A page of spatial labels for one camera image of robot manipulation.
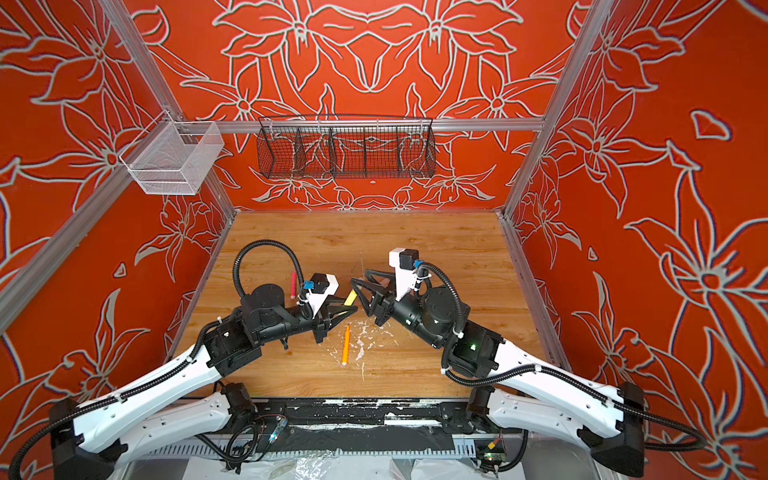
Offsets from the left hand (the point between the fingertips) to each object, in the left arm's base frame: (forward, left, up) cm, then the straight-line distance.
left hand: (353, 302), depth 64 cm
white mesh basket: (+45, +63, +5) cm, 77 cm away
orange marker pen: (0, +4, -26) cm, 27 cm away
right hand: (0, -1, +9) cm, 9 cm away
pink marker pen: (+21, +26, -29) cm, 44 cm away
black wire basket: (+58, +10, +2) cm, 59 cm away
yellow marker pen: (-1, 0, +3) cm, 3 cm away
